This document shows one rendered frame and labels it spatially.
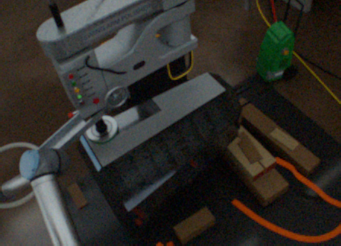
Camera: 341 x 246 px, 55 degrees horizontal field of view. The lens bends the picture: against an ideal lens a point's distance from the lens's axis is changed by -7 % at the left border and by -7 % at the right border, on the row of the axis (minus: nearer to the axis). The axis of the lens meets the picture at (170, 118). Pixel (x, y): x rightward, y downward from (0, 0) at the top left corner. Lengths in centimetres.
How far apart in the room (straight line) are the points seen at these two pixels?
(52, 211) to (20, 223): 187
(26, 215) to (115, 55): 181
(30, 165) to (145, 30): 98
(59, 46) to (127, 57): 43
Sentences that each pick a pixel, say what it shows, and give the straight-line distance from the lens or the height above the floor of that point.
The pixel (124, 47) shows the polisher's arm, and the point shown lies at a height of 140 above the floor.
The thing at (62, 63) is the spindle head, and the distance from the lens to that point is 182.
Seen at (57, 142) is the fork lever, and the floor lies 93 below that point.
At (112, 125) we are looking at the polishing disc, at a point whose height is 85.
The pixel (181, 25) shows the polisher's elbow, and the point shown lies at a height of 140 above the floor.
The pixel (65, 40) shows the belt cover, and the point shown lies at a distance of 174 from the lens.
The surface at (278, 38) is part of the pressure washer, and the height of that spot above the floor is 53.
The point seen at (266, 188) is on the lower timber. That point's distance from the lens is 284.
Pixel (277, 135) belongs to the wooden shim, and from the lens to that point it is 313.
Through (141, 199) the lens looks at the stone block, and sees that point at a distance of 231.
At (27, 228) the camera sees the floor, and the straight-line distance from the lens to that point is 322.
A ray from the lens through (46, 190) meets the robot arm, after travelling 143.
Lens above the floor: 264
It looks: 51 degrees down
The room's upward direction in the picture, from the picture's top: 10 degrees counter-clockwise
